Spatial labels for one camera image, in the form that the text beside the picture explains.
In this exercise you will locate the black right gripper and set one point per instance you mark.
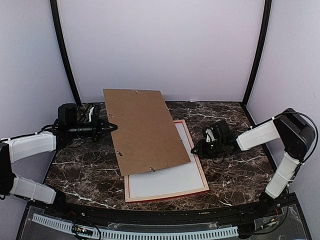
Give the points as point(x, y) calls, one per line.
point(201, 150)

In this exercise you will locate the black enclosure frame post right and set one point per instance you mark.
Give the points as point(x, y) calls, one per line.
point(259, 51)

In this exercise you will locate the brown cardboard backing board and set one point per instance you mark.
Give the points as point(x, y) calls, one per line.
point(146, 139)

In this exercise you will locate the white slotted cable duct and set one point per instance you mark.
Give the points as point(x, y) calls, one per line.
point(87, 232)

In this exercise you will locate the red wooden picture frame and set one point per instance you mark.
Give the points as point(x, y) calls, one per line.
point(165, 197)

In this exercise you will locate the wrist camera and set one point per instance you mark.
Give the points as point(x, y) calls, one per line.
point(67, 113)
point(216, 131)

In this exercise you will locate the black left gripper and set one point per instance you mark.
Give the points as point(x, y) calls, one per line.
point(97, 126)

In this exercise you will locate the black front rail base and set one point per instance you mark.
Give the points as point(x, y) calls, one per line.
point(285, 221)

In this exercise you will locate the black enclosure frame post left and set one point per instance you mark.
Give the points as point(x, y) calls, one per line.
point(63, 51)

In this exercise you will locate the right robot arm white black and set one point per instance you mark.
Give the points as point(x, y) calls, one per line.
point(297, 133)

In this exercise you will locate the black enclosure frame post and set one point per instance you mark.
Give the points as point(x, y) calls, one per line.
point(63, 51)
point(259, 51)

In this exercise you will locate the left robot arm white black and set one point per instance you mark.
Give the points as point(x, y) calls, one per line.
point(49, 139)

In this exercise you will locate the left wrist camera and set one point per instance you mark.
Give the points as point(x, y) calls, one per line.
point(67, 113)

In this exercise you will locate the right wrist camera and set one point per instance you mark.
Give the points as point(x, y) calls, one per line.
point(216, 131)

